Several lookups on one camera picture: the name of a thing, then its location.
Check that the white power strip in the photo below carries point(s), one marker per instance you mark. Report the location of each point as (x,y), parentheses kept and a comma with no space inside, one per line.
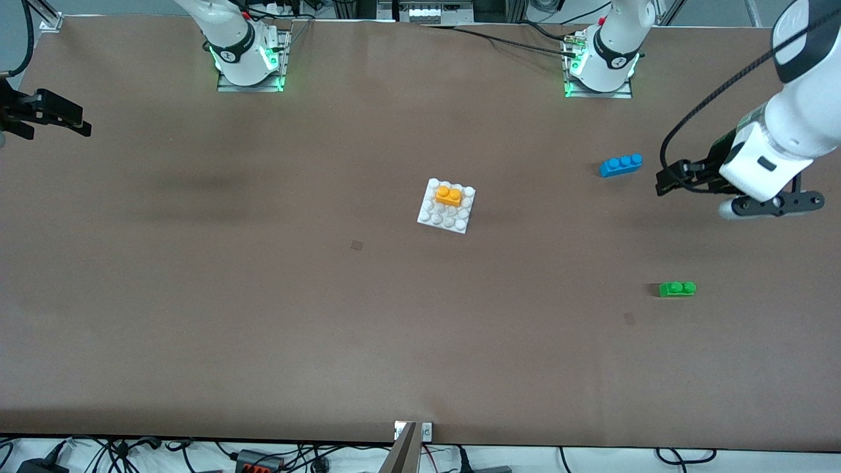
(427,13)

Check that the black power adapter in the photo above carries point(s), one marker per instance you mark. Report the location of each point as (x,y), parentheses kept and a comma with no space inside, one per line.
(39,466)

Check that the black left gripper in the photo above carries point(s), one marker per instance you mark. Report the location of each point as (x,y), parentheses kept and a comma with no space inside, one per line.
(711,169)

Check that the aluminium profile post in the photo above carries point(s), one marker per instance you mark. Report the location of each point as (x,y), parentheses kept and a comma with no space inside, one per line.
(49,20)

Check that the blue three-stud block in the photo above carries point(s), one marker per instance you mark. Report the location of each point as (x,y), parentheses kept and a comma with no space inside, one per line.
(621,165)

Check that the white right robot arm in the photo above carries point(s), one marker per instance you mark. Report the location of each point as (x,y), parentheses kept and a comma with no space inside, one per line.
(233,39)

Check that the green two-stud block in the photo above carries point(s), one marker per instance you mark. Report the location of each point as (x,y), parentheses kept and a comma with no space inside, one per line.
(677,290)

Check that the grey brown camera beam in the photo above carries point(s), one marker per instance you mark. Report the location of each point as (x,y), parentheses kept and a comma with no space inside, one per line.
(402,456)

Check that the yellow two-stud block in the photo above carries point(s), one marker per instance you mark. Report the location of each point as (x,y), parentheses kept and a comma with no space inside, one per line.
(448,196)

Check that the grey orange connector box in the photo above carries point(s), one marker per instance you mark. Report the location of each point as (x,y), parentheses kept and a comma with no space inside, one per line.
(259,463)

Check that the small metal bracket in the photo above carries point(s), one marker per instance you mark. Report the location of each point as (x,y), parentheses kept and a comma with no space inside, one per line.
(427,431)

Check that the white studded base plate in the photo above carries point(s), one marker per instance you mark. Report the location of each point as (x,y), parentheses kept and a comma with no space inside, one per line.
(453,220)

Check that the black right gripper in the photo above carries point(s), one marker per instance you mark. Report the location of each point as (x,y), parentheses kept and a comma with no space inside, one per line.
(14,108)

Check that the thin aluminium strut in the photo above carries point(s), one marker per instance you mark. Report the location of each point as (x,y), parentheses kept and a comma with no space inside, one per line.
(750,13)

